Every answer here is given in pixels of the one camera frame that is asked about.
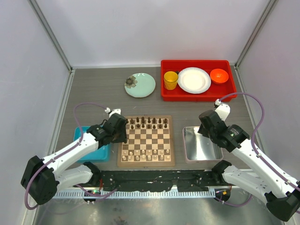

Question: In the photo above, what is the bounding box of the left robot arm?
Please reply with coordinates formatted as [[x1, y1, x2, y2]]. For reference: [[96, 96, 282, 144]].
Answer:
[[21, 113, 127, 210]]

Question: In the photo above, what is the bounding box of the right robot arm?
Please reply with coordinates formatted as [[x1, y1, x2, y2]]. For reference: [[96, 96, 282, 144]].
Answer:
[[198, 110, 300, 222]]

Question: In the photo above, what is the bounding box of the wooden chess board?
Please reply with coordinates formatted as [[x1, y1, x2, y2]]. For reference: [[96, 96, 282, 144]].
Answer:
[[117, 115, 175, 168]]

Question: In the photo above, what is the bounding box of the blue plastic tray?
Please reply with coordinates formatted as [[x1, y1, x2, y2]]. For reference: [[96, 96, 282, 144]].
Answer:
[[74, 126, 111, 163]]

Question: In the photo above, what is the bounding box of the silver metal tray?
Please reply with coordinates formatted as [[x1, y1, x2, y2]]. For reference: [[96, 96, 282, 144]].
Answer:
[[182, 127, 224, 164]]

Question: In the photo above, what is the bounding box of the mint green flower plate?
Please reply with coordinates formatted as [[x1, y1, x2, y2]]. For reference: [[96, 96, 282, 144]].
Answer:
[[124, 73, 156, 98]]

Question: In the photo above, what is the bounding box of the orange plastic bowl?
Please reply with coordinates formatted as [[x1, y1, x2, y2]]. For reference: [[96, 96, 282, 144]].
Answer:
[[210, 68, 229, 84]]

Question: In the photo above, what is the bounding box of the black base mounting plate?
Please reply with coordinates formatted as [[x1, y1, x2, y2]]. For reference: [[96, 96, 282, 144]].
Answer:
[[73, 169, 240, 192]]

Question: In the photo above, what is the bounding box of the white paper plate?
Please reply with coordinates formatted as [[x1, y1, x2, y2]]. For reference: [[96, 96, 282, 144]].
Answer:
[[178, 67, 211, 94]]

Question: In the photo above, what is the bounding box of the red plastic bin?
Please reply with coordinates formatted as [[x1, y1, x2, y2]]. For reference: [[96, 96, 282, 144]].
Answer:
[[160, 60, 236, 102]]

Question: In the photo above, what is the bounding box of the yellow plastic cup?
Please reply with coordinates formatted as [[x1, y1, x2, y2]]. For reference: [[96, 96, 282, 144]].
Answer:
[[164, 71, 178, 90]]

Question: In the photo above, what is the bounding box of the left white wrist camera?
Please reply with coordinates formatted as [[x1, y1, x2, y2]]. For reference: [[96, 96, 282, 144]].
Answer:
[[105, 107, 121, 118]]

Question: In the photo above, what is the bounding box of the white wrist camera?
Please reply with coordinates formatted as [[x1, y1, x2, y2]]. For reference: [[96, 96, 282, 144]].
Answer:
[[214, 99, 231, 121], [105, 107, 121, 118]]

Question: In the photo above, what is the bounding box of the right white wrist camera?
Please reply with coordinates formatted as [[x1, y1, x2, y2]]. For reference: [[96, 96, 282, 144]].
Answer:
[[214, 99, 231, 121]]

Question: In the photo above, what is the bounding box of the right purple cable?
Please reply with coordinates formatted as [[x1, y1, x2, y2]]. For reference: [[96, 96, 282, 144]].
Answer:
[[215, 93, 300, 214]]

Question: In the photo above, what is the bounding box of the purple cable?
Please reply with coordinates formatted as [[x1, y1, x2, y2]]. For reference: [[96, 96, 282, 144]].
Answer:
[[215, 93, 300, 214], [24, 102, 120, 210]]

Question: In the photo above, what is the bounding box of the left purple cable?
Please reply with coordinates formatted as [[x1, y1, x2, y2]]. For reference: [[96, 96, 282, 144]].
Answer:
[[24, 102, 120, 210]]

